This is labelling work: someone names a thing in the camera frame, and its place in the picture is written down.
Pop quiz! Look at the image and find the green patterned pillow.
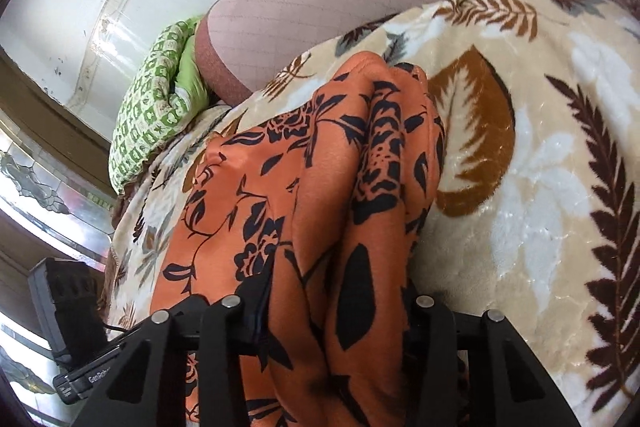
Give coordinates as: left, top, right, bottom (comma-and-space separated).
108, 19, 211, 192

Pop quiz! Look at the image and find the beige leaf printed blanket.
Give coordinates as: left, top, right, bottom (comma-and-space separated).
102, 0, 640, 427

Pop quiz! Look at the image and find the orange black floral garment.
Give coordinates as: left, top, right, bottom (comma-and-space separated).
162, 52, 471, 427

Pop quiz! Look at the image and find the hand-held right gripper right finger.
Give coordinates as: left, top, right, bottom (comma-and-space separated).
405, 294, 571, 427

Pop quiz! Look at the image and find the brown wooden window frame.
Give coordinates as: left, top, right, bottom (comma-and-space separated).
0, 47, 121, 308

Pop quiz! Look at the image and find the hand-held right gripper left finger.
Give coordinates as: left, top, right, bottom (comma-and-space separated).
70, 269, 275, 427

